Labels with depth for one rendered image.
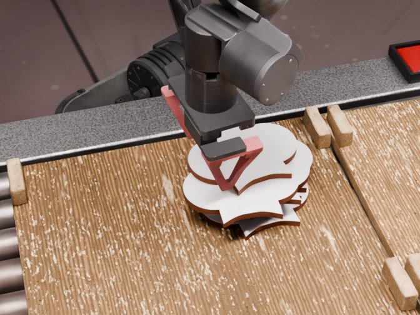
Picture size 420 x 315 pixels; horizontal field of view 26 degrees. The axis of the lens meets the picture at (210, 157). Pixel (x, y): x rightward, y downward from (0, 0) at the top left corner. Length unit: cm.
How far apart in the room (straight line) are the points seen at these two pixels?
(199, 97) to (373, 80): 42
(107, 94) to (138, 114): 111
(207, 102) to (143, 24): 207
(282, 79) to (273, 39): 4
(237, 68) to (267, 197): 20
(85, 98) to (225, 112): 140
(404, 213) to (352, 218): 6
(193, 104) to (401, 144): 33
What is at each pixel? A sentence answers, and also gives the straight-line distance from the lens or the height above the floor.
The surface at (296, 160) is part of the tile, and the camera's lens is 111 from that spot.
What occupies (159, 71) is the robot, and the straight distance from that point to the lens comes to 216.
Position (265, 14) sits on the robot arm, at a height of 119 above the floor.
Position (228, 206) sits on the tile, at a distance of 104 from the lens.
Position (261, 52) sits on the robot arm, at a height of 120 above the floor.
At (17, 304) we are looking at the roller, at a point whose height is 92.
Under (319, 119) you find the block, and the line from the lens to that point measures 119.
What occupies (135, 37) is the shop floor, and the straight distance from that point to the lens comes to 298.
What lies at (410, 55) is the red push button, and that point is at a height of 93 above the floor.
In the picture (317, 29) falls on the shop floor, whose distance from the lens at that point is 303.
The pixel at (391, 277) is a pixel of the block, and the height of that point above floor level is 96.
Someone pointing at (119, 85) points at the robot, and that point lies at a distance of 240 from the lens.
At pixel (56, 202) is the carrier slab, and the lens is 113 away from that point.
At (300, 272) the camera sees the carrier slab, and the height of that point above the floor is 94.
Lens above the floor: 173
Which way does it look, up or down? 43 degrees down
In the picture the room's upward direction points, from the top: straight up
